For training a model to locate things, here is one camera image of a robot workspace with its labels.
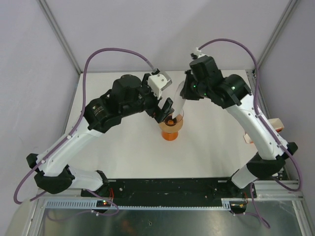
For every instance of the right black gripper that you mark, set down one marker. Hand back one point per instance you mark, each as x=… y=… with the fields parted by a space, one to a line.
x=186 y=92

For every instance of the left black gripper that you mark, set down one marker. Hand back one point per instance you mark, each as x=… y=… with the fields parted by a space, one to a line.
x=160 y=114

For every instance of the white paper coffee filter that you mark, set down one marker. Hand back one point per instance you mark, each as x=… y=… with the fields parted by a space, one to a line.
x=178 y=101

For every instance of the orange glass flask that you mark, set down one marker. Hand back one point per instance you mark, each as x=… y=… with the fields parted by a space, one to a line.
x=169 y=136

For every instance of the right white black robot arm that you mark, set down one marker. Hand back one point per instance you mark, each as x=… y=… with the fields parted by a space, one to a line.
x=205 y=80

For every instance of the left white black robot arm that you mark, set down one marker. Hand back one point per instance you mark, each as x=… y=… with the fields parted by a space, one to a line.
x=129 y=95

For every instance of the white orange box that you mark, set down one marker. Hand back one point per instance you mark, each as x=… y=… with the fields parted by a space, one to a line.
x=276 y=124

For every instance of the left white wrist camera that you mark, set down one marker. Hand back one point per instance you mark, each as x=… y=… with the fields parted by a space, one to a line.
x=159 y=82

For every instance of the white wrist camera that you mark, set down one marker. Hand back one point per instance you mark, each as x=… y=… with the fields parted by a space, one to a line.
x=159 y=82
x=197 y=54

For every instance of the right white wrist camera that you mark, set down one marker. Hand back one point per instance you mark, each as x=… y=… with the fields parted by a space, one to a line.
x=197 y=54

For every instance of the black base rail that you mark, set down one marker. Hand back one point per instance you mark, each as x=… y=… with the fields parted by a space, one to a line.
x=172 y=192

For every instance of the right aluminium frame post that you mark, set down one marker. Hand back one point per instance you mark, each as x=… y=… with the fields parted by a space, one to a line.
x=277 y=31

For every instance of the aluminium frame post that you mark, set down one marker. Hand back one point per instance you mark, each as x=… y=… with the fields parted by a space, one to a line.
x=47 y=12
x=277 y=31

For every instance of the left aluminium frame post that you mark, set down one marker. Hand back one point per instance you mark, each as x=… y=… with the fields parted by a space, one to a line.
x=47 y=12

